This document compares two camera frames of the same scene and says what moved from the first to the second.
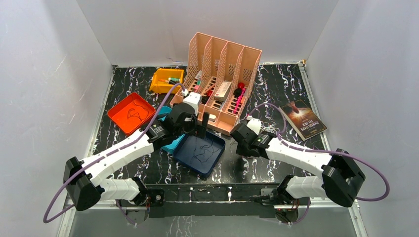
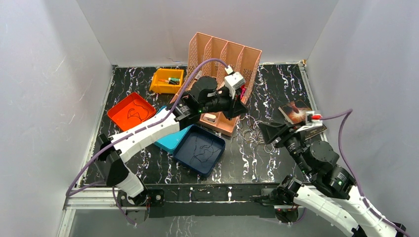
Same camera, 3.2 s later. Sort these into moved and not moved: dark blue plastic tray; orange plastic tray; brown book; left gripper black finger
Moved: left gripper black finger
Not moved: brown book; dark blue plastic tray; orange plastic tray
